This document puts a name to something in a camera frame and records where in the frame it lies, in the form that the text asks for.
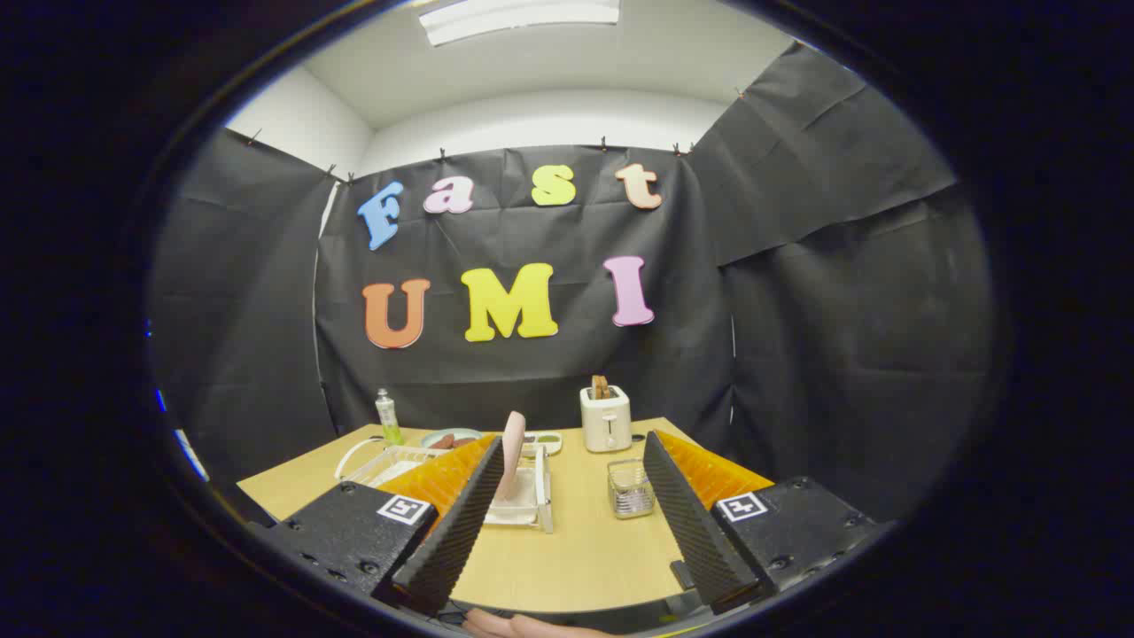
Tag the ceiling light panel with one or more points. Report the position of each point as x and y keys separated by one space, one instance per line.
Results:
x=523 y=18

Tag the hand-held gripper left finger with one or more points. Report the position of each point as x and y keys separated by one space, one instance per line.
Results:
x=461 y=532

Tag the brown bread slice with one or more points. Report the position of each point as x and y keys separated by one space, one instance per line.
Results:
x=601 y=387

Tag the white dish rack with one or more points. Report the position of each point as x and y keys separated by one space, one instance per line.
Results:
x=542 y=496

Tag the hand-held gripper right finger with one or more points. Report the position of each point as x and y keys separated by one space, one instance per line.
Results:
x=691 y=532

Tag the pale green plate with food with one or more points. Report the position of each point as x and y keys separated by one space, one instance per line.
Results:
x=447 y=438

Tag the black backdrop cloth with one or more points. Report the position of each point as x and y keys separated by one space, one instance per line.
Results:
x=532 y=372

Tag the white divided snack tray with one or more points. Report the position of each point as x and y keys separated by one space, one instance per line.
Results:
x=545 y=441

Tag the green dish soap bottle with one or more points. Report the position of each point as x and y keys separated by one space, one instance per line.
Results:
x=388 y=421

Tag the cream toaster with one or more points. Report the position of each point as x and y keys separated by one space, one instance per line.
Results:
x=606 y=425

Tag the pink plate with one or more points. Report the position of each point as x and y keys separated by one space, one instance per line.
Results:
x=513 y=452

